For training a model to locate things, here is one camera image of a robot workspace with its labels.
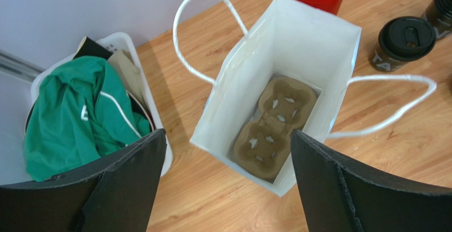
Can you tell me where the single cardboard cup carrier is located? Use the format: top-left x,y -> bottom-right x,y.
232,76 -> 317,181

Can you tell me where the green cloth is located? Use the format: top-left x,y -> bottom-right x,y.
24,56 -> 151,182

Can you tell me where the single dark plastic cup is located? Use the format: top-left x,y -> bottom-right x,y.
370,44 -> 409,72

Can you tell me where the white paper bag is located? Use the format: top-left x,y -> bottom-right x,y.
173,0 -> 437,196

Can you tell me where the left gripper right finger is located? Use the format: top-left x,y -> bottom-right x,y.
291,130 -> 451,231

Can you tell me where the stack of black cups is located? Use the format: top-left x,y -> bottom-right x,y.
421,0 -> 451,40

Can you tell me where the white plastic bin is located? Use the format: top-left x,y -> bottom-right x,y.
0,32 -> 175,186

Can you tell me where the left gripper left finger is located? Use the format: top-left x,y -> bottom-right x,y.
1,129 -> 167,231

